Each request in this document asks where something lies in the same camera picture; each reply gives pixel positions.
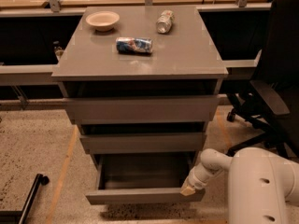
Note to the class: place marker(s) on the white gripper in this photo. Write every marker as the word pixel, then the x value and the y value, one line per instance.
pixel 197 181

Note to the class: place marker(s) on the grey long desk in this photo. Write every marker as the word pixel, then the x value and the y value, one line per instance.
pixel 32 85

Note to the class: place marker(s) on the grey bottom drawer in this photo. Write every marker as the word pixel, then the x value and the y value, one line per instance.
pixel 142 178

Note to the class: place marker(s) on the grey middle drawer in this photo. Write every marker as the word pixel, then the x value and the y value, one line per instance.
pixel 142 142

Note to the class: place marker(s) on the grey drawer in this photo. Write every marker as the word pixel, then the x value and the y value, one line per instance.
pixel 142 142
pixel 142 178
pixel 159 109

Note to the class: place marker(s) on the blue crushed soda can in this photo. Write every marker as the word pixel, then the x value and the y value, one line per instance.
pixel 134 45

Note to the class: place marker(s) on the black office chair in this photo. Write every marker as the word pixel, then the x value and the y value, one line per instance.
pixel 270 101

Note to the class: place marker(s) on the grey top drawer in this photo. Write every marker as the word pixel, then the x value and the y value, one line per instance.
pixel 159 109

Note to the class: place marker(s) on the white paper bowl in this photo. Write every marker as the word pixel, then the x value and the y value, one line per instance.
pixel 103 21

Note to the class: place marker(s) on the clear plastic water bottle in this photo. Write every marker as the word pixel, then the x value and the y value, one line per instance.
pixel 165 22

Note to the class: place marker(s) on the black wheeled base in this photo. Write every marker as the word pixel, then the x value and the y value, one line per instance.
pixel 19 217

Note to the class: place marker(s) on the grey drawer cabinet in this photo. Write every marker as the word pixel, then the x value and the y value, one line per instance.
pixel 183 62

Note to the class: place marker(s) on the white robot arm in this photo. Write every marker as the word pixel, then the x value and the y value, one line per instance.
pixel 259 183

